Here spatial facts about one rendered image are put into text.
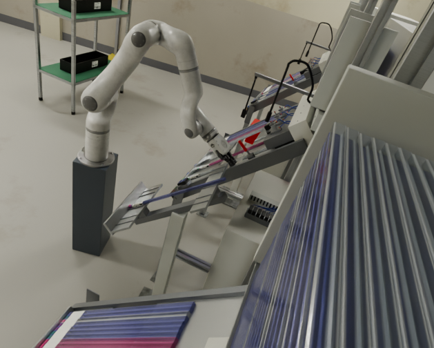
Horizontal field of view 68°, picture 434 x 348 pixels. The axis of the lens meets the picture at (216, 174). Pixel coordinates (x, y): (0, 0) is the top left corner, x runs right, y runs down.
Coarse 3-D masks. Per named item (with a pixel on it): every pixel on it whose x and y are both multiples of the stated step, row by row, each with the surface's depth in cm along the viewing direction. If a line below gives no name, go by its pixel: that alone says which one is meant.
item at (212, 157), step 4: (232, 144) 196; (232, 148) 190; (208, 156) 201; (212, 156) 196; (216, 156) 191; (208, 160) 191; (212, 160) 187; (216, 160) 182; (204, 164) 188; (216, 164) 174; (220, 164) 173; (204, 168) 179; (208, 168) 174; (196, 172) 182; (200, 172) 177; (200, 176) 169; (204, 176) 165; (192, 180) 171
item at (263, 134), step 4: (264, 132) 181; (260, 136) 177; (264, 136) 172; (256, 140) 174; (260, 140) 170; (264, 144) 158; (252, 148) 163; (256, 148) 160; (260, 148) 156; (272, 148) 146; (252, 152) 158; (260, 152) 150; (264, 152) 147; (244, 160) 153
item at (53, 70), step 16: (32, 0) 289; (128, 0) 347; (64, 16) 285; (80, 16) 297; (96, 16) 311; (112, 16) 330; (128, 16) 355; (96, 32) 380; (96, 48) 392; (64, 80) 319; (80, 80) 327
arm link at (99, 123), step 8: (112, 104) 161; (88, 112) 161; (104, 112) 161; (112, 112) 163; (88, 120) 158; (96, 120) 157; (104, 120) 159; (88, 128) 159; (96, 128) 158; (104, 128) 160
